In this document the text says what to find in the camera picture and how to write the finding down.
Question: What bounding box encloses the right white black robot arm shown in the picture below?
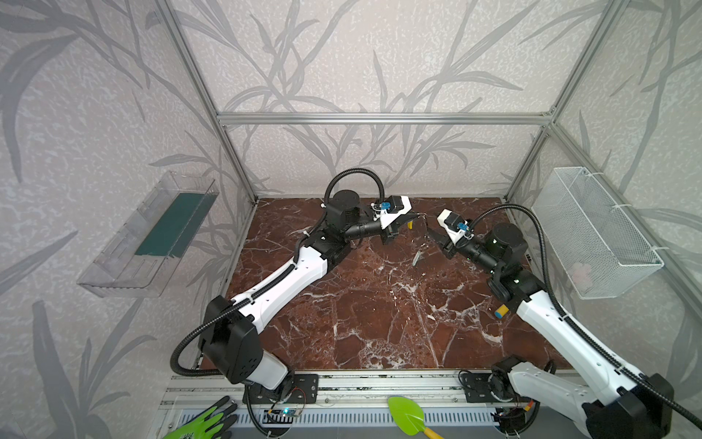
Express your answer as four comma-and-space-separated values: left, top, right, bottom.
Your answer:
428, 210, 674, 438

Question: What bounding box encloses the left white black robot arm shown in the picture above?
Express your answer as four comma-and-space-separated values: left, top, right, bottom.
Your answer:
199, 190, 419, 390

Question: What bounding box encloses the blue toy rake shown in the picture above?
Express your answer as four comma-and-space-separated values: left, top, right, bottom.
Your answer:
495, 305, 510, 319

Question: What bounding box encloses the pink object in basket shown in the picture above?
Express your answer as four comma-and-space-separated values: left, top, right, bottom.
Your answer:
569, 263, 593, 292

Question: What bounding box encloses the green toy shovel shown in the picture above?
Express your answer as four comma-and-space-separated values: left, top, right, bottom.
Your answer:
388, 396, 442, 439

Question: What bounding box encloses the green black work glove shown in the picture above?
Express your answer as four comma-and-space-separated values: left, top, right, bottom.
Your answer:
164, 396, 239, 439

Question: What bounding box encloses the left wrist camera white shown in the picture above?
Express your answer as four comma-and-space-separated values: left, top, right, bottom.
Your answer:
371, 196, 411, 230

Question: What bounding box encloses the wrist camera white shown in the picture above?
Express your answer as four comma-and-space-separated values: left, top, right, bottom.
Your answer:
437, 210, 473, 244
371, 196, 411, 230

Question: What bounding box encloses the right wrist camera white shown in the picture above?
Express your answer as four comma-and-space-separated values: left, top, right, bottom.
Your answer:
437, 210, 473, 244

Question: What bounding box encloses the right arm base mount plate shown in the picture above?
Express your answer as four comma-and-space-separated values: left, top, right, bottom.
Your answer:
457, 369, 520, 404

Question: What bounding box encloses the white wire mesh basket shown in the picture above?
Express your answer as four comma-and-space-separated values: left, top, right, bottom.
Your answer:
532, 166, 665, 300

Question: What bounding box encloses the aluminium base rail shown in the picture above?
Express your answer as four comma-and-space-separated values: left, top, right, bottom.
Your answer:
149, 369, 528, 438

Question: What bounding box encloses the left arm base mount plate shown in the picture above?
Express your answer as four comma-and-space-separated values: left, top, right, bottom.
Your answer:
250, 373, 320, 404

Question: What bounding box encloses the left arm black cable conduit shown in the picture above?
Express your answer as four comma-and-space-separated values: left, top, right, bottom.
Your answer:
168, 167, 388, 378

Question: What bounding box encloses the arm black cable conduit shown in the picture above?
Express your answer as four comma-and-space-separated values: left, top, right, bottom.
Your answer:
470, 204, 702, 432
168, 167, 388, 378

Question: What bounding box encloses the aluminium frame crossbar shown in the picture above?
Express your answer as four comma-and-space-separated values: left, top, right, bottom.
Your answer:
217, 113, 551, 126

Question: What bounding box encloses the clear plastic wall tray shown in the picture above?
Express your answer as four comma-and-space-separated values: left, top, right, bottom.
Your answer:
77, 171, 219, 298

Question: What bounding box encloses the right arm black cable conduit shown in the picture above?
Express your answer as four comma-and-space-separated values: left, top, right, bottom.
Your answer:
470, 204, 702, 432

